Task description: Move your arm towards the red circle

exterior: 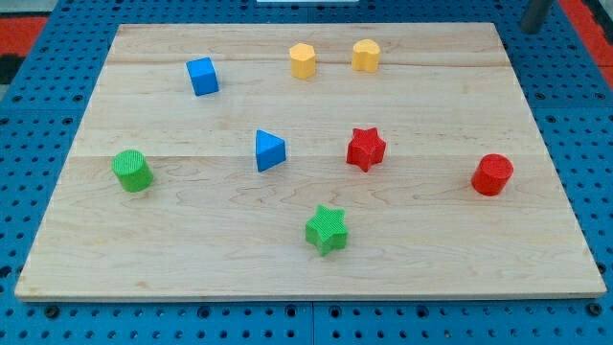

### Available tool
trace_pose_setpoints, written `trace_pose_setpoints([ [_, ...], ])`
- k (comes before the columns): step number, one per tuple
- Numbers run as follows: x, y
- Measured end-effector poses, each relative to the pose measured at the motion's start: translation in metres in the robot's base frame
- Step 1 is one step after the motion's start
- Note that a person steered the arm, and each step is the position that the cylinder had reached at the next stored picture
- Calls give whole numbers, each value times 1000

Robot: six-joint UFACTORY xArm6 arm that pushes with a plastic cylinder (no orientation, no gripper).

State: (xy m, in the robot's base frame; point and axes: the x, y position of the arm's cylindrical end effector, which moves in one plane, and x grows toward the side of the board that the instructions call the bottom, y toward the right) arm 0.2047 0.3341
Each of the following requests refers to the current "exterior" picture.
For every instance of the grey robot arm stick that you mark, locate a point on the grey robot arm stick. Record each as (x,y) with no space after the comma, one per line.
(534,16)

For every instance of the blue triangle block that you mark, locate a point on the blue triangle block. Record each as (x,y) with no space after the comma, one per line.
(270,150)

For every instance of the green star block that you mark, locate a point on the green star block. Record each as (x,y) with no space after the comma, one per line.
(326,230)

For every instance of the red star block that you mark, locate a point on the red star block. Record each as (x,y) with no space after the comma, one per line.
(365,149)

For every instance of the wooden board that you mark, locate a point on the wooden board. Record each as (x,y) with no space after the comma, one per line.
(211,227)

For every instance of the yellow hexagon block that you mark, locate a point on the yellow hexagon block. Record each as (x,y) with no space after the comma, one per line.
(302,61)

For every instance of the yellow heart block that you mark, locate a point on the yellow heart block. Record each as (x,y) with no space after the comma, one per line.
(365,55)

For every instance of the blue cube block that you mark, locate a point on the blue cube block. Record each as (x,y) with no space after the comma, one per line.
(203,76)

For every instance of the green cylinder block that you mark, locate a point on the green cylinder block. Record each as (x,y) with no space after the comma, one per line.
(131,169)

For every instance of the red cylinder block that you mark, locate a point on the red cylinder block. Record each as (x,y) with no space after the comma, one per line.
(492,174)

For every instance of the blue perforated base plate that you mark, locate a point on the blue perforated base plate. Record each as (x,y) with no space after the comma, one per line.
(53,51)

